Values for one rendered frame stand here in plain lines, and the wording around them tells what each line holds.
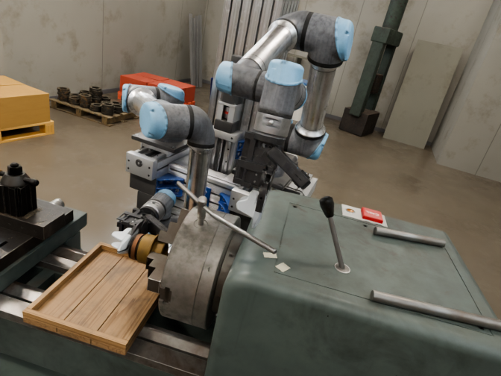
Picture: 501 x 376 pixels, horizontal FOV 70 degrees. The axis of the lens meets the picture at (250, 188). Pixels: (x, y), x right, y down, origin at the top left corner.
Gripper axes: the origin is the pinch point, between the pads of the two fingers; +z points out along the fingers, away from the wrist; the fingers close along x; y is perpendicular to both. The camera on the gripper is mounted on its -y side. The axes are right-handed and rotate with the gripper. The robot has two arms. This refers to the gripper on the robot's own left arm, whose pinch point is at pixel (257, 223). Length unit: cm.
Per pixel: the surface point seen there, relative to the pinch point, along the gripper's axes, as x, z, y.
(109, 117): -391, 42, 259
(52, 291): -8, 40, 54
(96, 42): -505, -56, 365
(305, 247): -4.8, 4.2, -12.4
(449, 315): 7.5, 5.1, -42.2
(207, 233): -3.9, 7.5, 11.5
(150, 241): -10.6, 17.0, 27.9
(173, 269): 2.3, 16.0, 16.5
